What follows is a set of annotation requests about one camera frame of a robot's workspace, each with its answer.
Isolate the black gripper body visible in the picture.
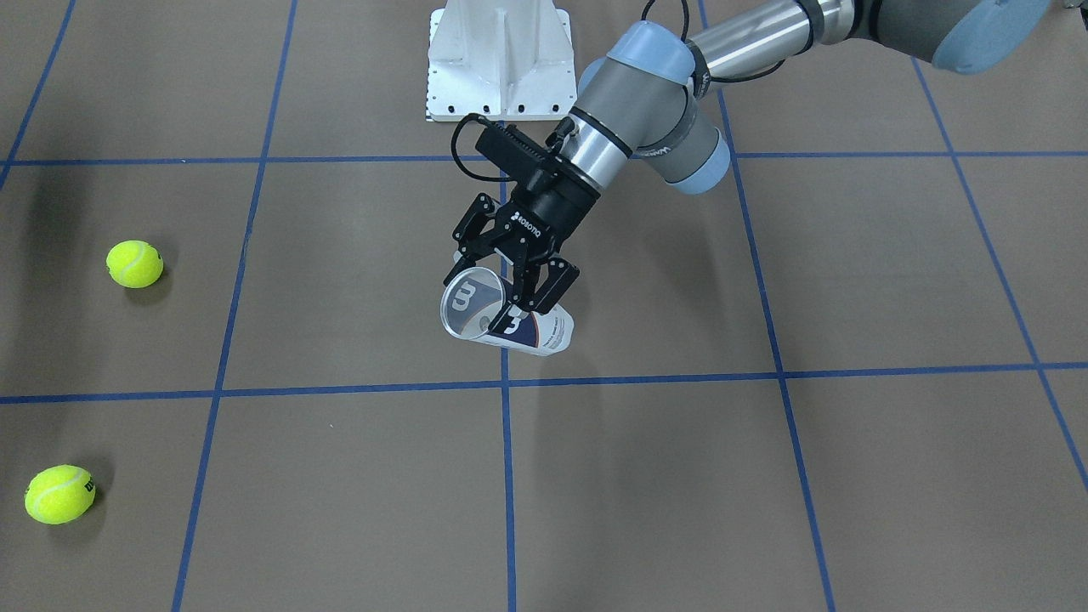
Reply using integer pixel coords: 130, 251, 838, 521
500, 167, 601, 252

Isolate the yellow tennis ball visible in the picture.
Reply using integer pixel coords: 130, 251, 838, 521
24, 464, 97, 525
106, 240, 166, 289

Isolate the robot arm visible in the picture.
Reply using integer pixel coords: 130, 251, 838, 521
442, 1, 1048, 351

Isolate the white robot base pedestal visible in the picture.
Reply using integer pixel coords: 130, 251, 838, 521
425, 1, 576, 122

